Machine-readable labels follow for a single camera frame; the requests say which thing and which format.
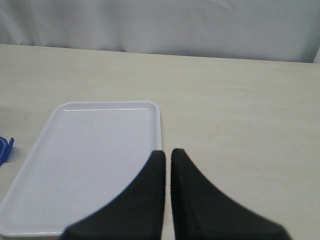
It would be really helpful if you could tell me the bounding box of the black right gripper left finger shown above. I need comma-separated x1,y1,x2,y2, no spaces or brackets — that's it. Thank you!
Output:
61,150,166,240

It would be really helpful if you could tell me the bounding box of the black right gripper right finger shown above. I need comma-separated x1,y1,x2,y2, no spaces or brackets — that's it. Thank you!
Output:
170,148,291,240

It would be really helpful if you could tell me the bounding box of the blue snap-lock container lid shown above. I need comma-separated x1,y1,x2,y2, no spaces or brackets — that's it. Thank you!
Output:
0,136,15,166

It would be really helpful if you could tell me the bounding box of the white rectangular plastic tray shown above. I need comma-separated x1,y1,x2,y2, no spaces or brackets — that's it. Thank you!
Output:
0,101,162,238

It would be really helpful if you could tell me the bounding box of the white backdrop curtain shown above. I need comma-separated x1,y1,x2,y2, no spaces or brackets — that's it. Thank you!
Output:
0,0,320,63

